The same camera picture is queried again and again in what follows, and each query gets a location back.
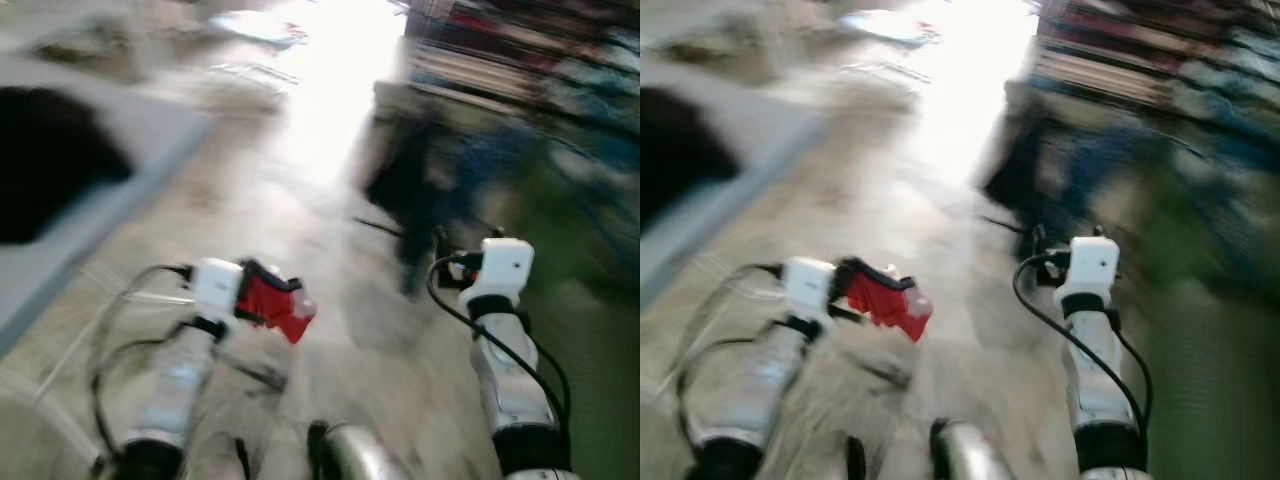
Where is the silver robot left leg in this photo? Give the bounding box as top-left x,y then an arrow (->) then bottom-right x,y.
190,432 -> 253,480
800,432 -> 866,480

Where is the red garment with dark trim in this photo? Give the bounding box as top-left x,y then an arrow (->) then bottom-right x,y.
835,257 -> 936,344
235,258 -> 318,345

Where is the dark navy hanging garment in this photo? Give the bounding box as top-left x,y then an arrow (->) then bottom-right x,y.
360,85 -> 451,301
980,85 -> 1076,271

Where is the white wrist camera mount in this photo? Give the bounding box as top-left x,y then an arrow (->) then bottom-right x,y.
782,257 -> 836,326
478,237 -> 534,306
190,257 -> 244,326
1066,236 -> 1121,306

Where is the silver robot leg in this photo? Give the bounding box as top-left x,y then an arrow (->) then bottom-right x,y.
308,420 -> 416,480
800,432 -> 866,480
190,432 -> 253,480
928,418 -> 1021,480

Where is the grey folding table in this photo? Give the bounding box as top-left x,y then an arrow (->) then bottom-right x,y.
640,60 -> 826,311
0,55 -> 216,356

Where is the blue plaid shirt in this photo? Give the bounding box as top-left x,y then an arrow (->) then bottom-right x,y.
440,120 -> 561,231
1060,120 -> 1181,231

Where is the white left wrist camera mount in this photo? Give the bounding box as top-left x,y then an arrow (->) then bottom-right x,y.
782,257 -> 836,326
190,257 -> 244,326

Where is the black metal clothes rack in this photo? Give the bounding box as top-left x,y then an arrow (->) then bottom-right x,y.
350,0 -> 641,261
975,0 -> 1280,261

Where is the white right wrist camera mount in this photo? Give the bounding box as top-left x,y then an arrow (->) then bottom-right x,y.
478,237 -> 534,306
1066,236 -> 1121,306

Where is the green leather sofa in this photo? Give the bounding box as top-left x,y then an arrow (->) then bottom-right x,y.
500,150 -> 641,480
1130,170 -> 1280,480

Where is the large black garment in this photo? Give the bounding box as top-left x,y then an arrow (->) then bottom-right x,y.
640,88 -> 741,229
0,88 -> 136,246

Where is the silver robot right leg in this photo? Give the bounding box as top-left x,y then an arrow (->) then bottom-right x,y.
928,418 -> 1021,480
308,420 -> 416,480

